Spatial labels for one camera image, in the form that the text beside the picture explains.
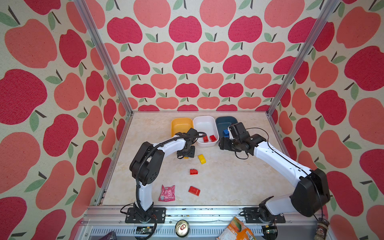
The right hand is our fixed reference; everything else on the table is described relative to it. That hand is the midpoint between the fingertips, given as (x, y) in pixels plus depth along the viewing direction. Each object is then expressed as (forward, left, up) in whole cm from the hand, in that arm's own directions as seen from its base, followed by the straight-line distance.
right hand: (226, 143), depth 85 cm
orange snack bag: (-40, -5, -12) cm, 42 cm away
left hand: (-2, +21, -13) cm, 25 cm away
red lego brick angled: (+12, +7, -13) cm, 19 cm away
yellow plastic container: (+22, +31, -13) cm, 40 cm away
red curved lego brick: (-13, +18, -13) cm, 26 cm away
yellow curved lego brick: (-4, +13, -13) cm, 19 cm away
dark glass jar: (-33, -45, -12) cm, 57 cm away
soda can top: (-42, +20, -3) cm, 47 cm away
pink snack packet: (-27, +31, -13) cm, 43 cm away
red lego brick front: (-24, +17, -13) cm, 32 cm away
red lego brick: (+11, +12, -12) cm, 20 cm away
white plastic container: (+26, +11, -15) cm, 32 cm away
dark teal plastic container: (+26, 0, -11) cm, 28 cm away
